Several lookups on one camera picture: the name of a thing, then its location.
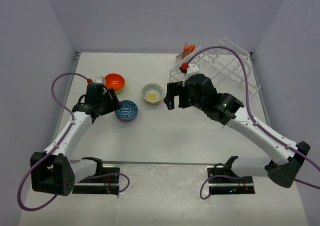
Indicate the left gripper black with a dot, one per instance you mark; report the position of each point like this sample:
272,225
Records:
114,104

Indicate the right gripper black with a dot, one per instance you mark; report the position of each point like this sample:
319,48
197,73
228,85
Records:
174,89

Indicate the lime green bowl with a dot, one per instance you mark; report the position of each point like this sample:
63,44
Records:
120,90

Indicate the black bowl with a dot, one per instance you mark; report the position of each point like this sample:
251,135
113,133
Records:
128,109

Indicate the blue yellow sun bowl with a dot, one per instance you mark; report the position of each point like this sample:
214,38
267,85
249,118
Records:
152,90

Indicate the orange bowl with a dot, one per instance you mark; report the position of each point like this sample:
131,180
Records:
115,81

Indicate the red patterned glass bowl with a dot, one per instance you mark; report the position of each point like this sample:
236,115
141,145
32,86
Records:
126,120

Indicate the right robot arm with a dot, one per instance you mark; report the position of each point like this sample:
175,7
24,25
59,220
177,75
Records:
284,157

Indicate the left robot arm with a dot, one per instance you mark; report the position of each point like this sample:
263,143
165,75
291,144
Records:
52,172

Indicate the white cutlery holder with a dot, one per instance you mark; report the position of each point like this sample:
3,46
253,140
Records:
180,59

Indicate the orange plastic fork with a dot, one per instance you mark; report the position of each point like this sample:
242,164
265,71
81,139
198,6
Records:
185,50

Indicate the orange plastic spoon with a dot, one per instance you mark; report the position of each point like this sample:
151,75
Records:
190,49

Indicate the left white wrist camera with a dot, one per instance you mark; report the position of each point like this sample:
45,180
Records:
100,79

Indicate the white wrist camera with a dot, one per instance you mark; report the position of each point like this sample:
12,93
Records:
188,70
100,79

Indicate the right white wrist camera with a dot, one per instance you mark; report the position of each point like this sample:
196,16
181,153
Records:
188,70

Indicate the white wire dish rack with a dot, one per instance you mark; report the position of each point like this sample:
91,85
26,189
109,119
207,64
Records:
223,68

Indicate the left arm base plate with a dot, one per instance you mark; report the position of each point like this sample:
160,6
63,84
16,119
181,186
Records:
108,185

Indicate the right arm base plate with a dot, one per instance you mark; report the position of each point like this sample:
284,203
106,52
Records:
228,186

